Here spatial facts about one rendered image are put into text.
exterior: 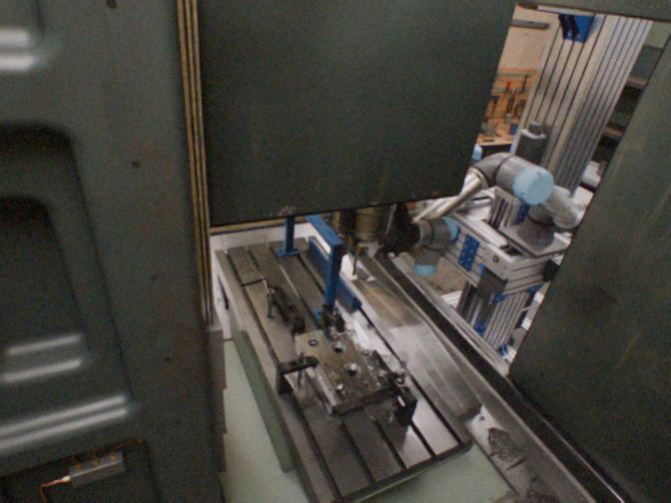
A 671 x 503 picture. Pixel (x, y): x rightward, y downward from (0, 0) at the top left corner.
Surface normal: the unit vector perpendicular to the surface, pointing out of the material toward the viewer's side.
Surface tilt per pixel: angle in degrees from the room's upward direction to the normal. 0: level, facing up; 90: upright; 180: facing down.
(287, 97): 90
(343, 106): 90
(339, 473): 0
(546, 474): 17
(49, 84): 90
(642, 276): 90
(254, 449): 0
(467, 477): 0
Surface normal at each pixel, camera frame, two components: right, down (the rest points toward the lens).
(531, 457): -0.16, -0.74
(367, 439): 0.11, -0.83
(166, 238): 0.43, 0.54
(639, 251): -0.89, 0.16
